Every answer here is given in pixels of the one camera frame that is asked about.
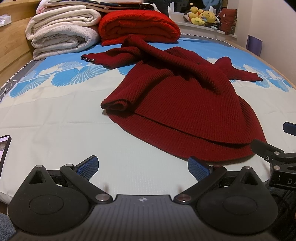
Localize dark red knit sweater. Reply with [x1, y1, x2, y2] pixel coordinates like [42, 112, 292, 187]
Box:
[82, 35, 265, 162]

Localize smartphone with lit screen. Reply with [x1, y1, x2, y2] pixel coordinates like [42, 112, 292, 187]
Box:
[0, 135, 11, 175]

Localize purple box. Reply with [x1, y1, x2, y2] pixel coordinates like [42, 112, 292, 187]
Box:
[246, 35, 263, 56]

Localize yellow plush toys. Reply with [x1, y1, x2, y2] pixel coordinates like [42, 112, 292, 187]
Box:
[186, 6, 220, 27]

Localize wooden headboard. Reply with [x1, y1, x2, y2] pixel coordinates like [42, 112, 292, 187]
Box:
[1, 0, 39, 85]

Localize white folded quilt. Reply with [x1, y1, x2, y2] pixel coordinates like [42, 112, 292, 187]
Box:
[25, 5, 101, 61]

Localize bright red folded blanket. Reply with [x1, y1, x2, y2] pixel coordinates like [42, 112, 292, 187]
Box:
[98, 10, 181, 46]

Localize pink folded cloth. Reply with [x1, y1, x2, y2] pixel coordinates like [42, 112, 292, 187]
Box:
[36, 0, 144, 14]

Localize white charging cable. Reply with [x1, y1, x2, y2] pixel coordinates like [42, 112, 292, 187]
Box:
[0, 79, 18, 103]

